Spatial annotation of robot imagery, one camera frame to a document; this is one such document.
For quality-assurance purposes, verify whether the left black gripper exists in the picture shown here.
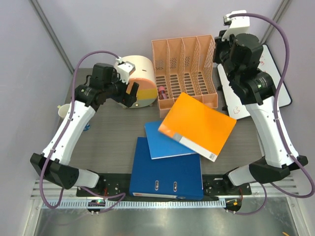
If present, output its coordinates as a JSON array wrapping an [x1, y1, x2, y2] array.
[[104, 70, 138, 107]]

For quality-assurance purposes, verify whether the yellow cabinet drawer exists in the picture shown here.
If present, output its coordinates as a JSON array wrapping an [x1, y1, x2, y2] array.
[[137, 88, 157, 100]]

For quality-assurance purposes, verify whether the white arched drawer cabinet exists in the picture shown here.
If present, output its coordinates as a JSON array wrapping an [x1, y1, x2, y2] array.
[[113, 55, 158, 109]]

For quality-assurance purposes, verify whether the orange desk file organizer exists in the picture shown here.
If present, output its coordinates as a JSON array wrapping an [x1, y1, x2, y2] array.
[[152, 35, 218, 118]]

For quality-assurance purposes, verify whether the orange folder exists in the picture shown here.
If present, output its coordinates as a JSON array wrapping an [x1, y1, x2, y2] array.
[[158, 92, 237, 162]]

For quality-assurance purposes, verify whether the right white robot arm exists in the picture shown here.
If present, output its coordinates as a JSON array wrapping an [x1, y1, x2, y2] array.
[[213, 30, 308, 194]]

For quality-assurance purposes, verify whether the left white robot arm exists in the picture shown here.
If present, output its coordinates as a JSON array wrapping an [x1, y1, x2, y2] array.
[[30, 82, 139, 196]]

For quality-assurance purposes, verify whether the small blue-label bottle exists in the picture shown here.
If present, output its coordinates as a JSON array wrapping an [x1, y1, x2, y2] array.
[[83, 123, 91, 131]]

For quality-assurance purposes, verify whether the white dry-erase board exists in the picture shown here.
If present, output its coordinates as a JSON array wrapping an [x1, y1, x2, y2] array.
[[216, 43, 292, 120]]

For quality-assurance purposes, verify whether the light blue thin folder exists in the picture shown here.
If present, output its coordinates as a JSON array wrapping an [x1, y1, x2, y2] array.
[[144, 120, 196, 160]]

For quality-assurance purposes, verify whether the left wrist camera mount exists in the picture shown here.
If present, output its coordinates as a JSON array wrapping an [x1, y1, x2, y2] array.
[[114, 57, 135, 85]]

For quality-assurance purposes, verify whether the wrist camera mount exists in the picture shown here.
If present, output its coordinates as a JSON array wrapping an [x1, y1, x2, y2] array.
[[114, 57, 135, 85], [221, 10, 250, 41]]

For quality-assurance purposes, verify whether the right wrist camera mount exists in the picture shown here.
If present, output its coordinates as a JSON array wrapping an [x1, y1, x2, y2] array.
[[221, 10, 250, 41]]

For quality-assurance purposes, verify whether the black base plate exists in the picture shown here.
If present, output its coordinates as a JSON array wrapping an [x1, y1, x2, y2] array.
[[75, 178, 252, 197]]

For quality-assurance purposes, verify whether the blue ring binder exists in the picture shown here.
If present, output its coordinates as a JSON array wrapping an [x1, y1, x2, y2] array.
[[129, 136, 204, 200]]

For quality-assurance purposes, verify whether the perforated cable tray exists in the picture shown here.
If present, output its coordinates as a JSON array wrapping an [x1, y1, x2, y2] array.
[[41, 199, 226, 209]]

